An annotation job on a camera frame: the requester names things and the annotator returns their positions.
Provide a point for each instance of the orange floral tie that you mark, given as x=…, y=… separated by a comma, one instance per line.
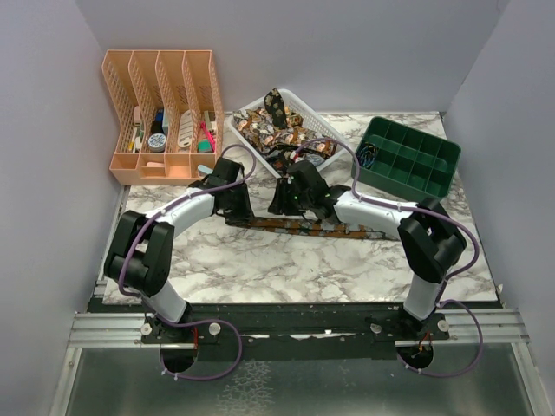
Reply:
x=310, y=228

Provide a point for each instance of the green compartment tray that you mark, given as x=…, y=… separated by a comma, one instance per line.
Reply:
x=410, y=164

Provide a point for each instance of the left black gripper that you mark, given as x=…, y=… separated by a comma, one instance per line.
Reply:
x=244, y=213

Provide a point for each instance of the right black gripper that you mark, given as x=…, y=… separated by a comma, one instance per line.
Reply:
x=279, y=204

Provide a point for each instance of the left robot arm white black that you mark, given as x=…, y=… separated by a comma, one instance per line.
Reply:
x=140, y=254

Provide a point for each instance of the teal eraser block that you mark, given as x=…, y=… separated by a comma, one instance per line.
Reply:
x=205, y=146

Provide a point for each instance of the round blue tin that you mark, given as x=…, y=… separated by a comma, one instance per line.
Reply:
x=157, y=143

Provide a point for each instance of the rolled tie in tray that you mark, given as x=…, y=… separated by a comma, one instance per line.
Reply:
x=366, y=155

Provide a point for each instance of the peach plastic desk organizer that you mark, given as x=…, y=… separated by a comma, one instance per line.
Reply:
x=169, y=92

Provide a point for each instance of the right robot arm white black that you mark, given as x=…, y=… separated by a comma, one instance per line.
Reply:
x=431, y=241

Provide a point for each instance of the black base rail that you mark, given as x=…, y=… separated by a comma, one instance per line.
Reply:
x=294, y=331

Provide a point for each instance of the pile of patterned ties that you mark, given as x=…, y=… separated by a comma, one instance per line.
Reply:
x=282, y=134

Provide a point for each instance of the pink marker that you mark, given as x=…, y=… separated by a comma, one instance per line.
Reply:
x=207, y=135

